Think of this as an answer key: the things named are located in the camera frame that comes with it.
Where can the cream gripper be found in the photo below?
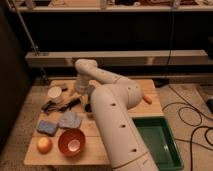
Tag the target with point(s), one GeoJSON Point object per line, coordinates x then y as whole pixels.
{"type": "Point", "coordinates": [81, 87]}

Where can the black dish brush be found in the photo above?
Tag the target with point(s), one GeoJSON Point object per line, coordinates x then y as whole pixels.
{"type": "Point", "coordinates": [51, 106]}

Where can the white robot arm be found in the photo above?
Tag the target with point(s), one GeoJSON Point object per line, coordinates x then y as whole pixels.
{"type": "Point", "coordinates": [110, 102]}

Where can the white paper cup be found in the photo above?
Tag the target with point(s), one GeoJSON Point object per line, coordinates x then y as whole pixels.
{"type": "Point", "coordinates": [55, 94]}

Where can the small dark round object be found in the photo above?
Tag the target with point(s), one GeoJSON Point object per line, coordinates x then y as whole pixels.
{"type": "Point", "coordinates": [88, 108]}

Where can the grey blue cloth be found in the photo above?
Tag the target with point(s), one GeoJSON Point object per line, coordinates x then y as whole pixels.
{"type": "Point", "coordinates": [70, 120]}

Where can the blue sponge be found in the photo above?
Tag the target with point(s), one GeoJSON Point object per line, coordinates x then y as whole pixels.
{"type": "Point", "coordinates": [47, 128]}

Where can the orange bowl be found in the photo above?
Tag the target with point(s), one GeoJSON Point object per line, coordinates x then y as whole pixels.
{"type": "Point", "coordinates": [71, 142]}

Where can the orange carrot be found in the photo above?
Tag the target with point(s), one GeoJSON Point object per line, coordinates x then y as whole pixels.
{"type": "Point", "coordinates": [147, 99]}

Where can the yellow apple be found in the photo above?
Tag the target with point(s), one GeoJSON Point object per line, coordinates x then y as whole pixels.
{"type": "Point", "coordinates": [44, 145]}

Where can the green plastic bin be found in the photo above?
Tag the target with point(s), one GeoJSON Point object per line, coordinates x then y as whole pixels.
{"type": "Point", "coordinates": [158, 137]}

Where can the metal shelf beam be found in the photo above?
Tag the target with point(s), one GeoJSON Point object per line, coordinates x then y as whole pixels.
{"type": "Point", "coordinates": [120, 58]}

